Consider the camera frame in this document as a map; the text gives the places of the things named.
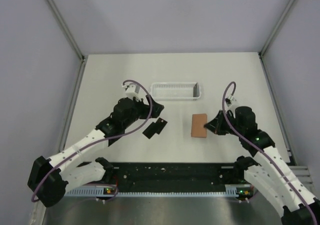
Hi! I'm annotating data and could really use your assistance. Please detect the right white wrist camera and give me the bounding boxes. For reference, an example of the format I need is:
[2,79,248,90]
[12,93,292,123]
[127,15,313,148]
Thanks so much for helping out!
[224,95,240,110]

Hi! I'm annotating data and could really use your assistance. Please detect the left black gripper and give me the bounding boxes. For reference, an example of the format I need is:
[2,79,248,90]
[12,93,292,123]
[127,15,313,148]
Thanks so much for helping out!
[123,95,164,129]

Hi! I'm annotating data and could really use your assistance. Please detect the purple cable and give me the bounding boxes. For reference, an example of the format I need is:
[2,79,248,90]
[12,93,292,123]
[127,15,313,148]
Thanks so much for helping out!
[30,79,154,203]
[222,81,317,225]

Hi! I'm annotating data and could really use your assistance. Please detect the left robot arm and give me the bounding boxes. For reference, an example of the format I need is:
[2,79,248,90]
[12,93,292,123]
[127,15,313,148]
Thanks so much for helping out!
[27,95,165,208]

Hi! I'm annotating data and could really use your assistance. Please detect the brown leather card holder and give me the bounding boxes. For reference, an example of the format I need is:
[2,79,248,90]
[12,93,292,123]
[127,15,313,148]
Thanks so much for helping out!
[190,113,208,138]

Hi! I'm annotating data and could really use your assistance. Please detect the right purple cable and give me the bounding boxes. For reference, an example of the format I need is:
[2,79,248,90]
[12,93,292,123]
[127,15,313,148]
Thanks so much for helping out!
[222,81,317,225]

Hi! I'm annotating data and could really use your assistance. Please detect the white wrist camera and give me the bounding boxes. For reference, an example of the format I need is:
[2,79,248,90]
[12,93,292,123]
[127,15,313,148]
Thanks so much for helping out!
[122,82,141,101]
[224,95,240,110]

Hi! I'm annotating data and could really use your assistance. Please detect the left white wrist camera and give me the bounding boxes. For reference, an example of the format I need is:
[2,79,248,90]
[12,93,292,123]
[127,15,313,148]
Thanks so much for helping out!
[122,82,141,101]

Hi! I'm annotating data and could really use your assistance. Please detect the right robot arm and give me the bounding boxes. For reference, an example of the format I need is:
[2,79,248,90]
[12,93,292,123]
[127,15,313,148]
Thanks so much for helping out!
[204,106,320,225]

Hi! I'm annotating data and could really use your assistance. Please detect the white plastic basket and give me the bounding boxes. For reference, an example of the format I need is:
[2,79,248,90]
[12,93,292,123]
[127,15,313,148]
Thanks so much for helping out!
[150,82,202,101]

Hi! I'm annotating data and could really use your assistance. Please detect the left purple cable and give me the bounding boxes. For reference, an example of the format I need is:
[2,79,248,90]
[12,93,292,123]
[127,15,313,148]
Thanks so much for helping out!
[30,79,154,203]

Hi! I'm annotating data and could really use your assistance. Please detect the black credit card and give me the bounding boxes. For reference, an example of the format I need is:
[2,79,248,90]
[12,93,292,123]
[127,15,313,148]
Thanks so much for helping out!
[142,122,157,139]
[151,117,168,135]

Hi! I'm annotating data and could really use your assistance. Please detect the grey slotted cable duct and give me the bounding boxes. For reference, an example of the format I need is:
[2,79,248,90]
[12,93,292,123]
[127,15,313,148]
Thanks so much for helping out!
[64,184,253,198]

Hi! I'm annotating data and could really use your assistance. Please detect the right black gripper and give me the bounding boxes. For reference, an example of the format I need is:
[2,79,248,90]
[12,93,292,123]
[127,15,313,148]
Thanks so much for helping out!
[204,110,244,137]

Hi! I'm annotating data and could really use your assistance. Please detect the left aluminium frame post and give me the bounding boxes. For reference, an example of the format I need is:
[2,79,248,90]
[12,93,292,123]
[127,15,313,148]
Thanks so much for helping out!
[37,0,87,61]

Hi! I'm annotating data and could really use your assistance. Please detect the aluminium frame post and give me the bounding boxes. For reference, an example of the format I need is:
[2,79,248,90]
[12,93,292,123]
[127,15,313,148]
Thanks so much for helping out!
[37,0,87,61]
[258,0,308,58]

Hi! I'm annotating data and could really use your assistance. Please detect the right aluminium frame post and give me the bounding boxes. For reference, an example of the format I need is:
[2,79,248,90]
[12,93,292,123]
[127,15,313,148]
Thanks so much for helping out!
[258,0,308,58]

